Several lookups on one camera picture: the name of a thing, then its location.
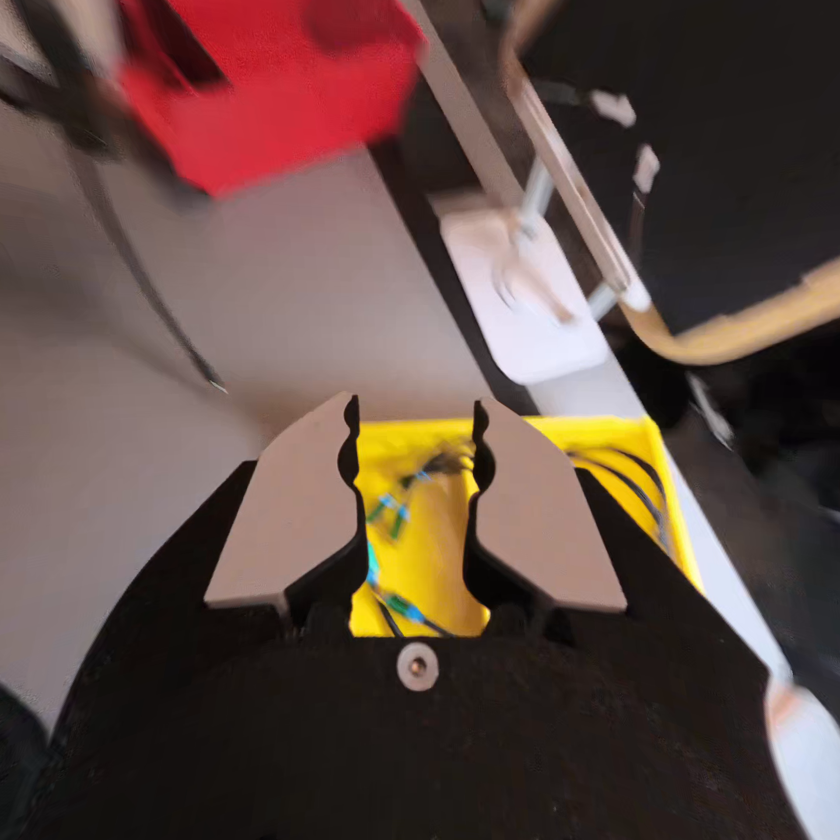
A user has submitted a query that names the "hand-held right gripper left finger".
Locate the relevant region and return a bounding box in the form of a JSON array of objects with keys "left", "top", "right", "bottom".
[{"left": 203, "top": 392, "right": 368, "bottom": 611}]

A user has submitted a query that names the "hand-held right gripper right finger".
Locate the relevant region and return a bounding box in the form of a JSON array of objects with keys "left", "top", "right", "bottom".
[{"left": 462, "top": 397, "right": 627, "bottom": 614}]

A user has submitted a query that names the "thin black braided hdmi cable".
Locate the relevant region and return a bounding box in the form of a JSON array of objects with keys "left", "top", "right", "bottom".
[
  {"left": 364, "top": 440, "right": 672, "bottom": 549},
  {"left": 364, "top": 545, "right": 454, "bottom": 639}
]

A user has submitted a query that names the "yellow plastic bin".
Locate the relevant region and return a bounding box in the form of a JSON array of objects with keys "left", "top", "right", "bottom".
[{"left": 348, "top": 416, "right": 704, "bottom": 639}]

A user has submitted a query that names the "black HDMI switch box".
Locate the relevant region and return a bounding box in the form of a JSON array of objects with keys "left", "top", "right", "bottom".
[{"left": 0, "top": 0, "right": 229, "bottom": 396}]

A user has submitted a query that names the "red plastic bin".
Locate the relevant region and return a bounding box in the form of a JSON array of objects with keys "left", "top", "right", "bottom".
[{"left": 115, "top": 0, "right": 427, "bottom": 198}]

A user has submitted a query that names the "white board stand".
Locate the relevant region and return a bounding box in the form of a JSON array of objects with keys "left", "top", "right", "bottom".
[{"left": 440, "top": 88, "right": 654, "bottom": 385}]

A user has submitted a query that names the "black bin divider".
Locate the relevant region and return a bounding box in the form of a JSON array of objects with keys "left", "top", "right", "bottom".
[{"left": 121, "top": 0, "right": 231, "bottom": 89}]

